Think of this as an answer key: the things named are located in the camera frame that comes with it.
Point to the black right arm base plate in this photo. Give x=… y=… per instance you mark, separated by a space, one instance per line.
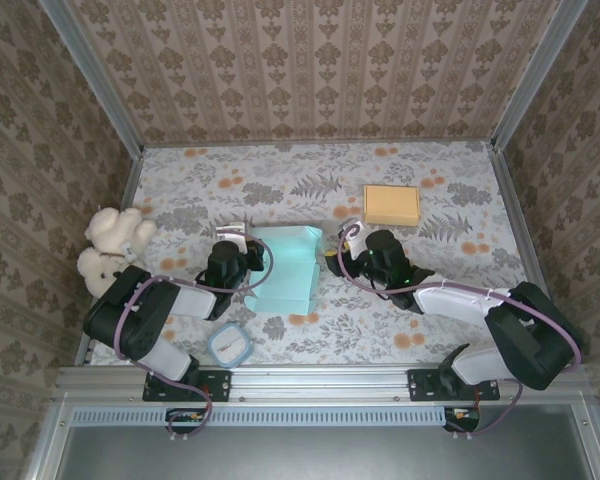
x=420 y=385

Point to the light blue cardboard box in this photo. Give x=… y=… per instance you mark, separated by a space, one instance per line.
x=287 y=272

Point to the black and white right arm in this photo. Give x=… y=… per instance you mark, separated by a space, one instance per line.
x=525 y=330

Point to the grey metal panel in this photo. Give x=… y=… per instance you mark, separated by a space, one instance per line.
x=305 y=455

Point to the aluminium frame post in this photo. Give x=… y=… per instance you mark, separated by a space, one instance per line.
x=540 y=75
x=90 y=75

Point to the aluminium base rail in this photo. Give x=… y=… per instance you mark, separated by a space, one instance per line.
x=320 y=382

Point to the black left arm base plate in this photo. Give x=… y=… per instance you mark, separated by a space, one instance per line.
x=220 y=387

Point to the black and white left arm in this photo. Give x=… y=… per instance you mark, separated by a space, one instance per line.
x=145 y=320

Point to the black connector bracket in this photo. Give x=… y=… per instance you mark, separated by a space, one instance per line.
x=462 y=417
x=180 y=417

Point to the white teddy bear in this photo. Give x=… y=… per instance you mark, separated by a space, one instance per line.
x=107 y=240

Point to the yellow cardboard box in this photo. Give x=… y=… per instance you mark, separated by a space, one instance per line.
x=391 y=205

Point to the aluminium side rail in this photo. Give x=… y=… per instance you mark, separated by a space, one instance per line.
x=130 y=190
x=525 y=240

